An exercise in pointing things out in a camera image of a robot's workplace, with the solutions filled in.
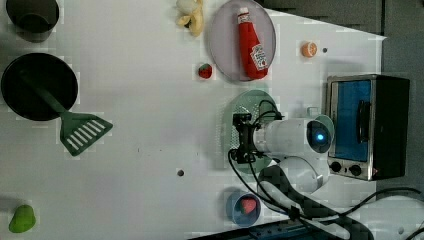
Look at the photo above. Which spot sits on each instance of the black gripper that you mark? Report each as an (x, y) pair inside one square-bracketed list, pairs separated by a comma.
[(245, 152)]

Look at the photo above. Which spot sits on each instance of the mint green plastic strainer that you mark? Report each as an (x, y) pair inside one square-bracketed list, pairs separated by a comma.
[(263, 110)]

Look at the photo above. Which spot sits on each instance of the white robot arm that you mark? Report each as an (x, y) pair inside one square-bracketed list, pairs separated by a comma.
[(287, 161)]

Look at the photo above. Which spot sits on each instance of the pink toy strawberry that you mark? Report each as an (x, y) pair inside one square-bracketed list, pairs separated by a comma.
[(248, 205)]

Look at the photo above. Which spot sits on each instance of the blue bowl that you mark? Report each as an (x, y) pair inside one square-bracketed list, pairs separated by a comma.
[(233, 209)]

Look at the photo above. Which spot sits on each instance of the mint green mug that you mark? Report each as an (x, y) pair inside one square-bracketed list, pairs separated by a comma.
[(316, 114)]

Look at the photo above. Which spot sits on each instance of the red toy strawberry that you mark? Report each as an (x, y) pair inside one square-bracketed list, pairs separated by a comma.
[(205, 71)]

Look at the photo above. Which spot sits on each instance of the red ketchup bottle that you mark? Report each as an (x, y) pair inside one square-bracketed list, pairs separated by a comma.
[(253, 56)]

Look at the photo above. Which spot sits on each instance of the grey round plate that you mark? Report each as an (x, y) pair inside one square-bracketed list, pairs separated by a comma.
[(223, 37)]

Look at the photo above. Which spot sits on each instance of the orange toy half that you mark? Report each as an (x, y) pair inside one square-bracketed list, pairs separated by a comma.
[(309, 49)]

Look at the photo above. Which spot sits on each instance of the silver toaster oven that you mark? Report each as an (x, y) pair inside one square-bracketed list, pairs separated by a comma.
[(370, 117)]

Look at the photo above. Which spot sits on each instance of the peeled toy banana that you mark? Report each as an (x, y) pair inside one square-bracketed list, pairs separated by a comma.
[(192, 15)]

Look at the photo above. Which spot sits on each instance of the green slotted spatula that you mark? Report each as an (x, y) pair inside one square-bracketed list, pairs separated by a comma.
[(78, 131)]

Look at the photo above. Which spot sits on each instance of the black pan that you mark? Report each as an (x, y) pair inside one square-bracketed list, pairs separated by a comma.
[(44, 71)]

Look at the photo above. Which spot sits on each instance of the green toy pear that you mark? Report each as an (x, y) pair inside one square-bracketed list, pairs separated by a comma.
[(23, 219)]

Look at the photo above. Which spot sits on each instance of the dark grey cup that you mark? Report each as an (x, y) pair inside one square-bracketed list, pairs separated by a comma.
[(34, 20)]

